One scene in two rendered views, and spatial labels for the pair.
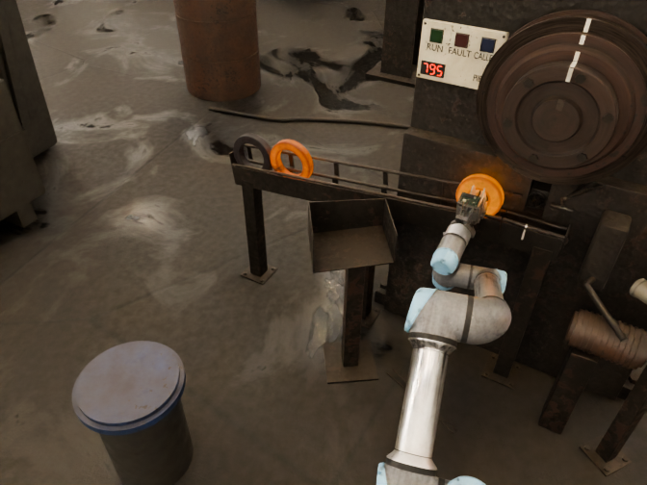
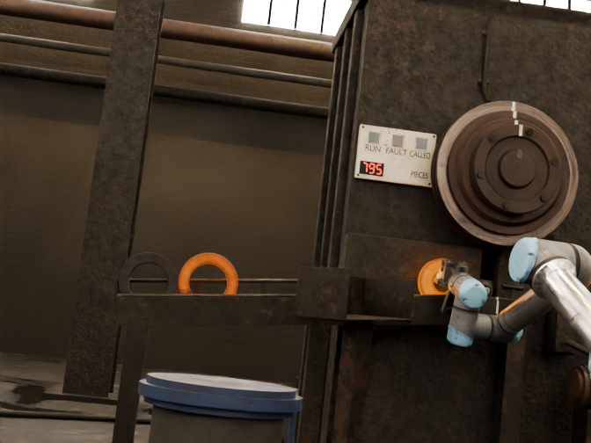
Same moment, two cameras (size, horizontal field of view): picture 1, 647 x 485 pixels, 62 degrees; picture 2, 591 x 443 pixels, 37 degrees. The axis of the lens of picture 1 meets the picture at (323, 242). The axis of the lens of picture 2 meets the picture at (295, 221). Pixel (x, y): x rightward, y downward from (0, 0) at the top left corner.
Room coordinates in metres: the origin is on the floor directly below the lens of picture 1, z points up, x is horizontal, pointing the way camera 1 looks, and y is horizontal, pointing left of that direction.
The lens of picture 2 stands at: (-0.50, 1.48, 0.55)
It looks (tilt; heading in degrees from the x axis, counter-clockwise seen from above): 7 degrees up; 325
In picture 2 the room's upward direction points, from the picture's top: 6 degrees clockwise
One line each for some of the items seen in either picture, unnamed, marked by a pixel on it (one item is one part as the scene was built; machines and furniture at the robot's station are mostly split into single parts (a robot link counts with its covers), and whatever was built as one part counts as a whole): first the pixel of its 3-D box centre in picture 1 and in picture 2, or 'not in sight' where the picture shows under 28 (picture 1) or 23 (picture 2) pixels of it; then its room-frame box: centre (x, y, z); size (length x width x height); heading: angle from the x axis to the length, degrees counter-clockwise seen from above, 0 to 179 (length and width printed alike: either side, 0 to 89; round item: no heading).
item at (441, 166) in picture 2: (564, 103); (504, 174); (1.41, -0.66, 1.11); 0.47 x 0.06 x 0.47; 61
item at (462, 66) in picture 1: (459, 56); (395, 156); (1.67, -0.41, 1.15); 0.26 x 0.02 x 0.18; 61
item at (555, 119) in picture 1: (556, 117); (515, 169); (1.32, -0.61, 1.11); 0.28 x 0.06 x 0.28; 61
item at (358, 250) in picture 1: (347, 297); (344, 403); (1.40, -0.09, 0.36); 0.26 x 0.20 x 0.72; 96
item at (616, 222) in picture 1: (604, 249); (562, 316); (1.30, -0.87, 0.68); 0.11 x 0.08 x 0.24; 151
